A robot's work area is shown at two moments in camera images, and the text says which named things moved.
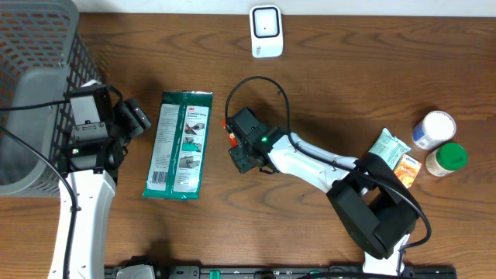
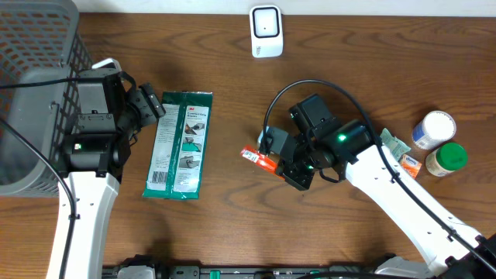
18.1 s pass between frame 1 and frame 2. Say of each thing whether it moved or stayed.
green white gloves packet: stayed
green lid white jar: stayed
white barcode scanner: stayed
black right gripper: moved
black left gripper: moved
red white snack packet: moved
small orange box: stayed
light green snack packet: stayed
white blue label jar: stayed
